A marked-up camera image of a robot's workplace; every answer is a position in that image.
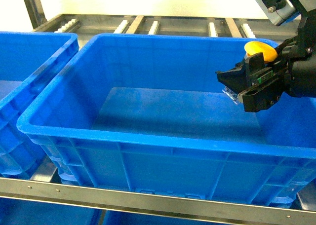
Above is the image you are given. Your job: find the large blue plastic crate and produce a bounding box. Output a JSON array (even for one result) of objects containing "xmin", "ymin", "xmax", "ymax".
[{"xmin": 17, "ymin": 34, "xmax": 316, "ymax": 206}]

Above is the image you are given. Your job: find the yellow mushroom push button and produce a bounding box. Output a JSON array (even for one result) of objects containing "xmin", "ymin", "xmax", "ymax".
[{"xmin": 221, "ymin": 41, "xmax": 278, "ymax": 105}]

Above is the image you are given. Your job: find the blue crate lower shelf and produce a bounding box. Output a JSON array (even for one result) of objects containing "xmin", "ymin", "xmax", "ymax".
[{"xmin": 0, "ymin": 196, "xmax": 316, "ymax": 225}]

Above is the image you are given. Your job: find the steel shelving rack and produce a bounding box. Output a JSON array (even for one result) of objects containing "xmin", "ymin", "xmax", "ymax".
[{"xmin": 0, "ymin": 0, "xmax": 316, "ymax": 225}]

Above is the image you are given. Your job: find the blue plastic crate left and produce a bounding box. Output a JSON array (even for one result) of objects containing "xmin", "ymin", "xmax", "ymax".
[{"xmin": 0, "ymin": 31, "xmax": 79, "ymax": 180}]

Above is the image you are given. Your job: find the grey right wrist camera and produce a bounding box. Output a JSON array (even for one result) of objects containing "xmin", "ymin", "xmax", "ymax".
[{"xmin": 255, "ymin": 0, "xmax": 299, "ymax": 26}]

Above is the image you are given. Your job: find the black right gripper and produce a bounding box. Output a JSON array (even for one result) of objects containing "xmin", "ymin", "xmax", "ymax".
[{"xmin": 216, "ymin": 15, "xmax": 316, "ymax": 113}]

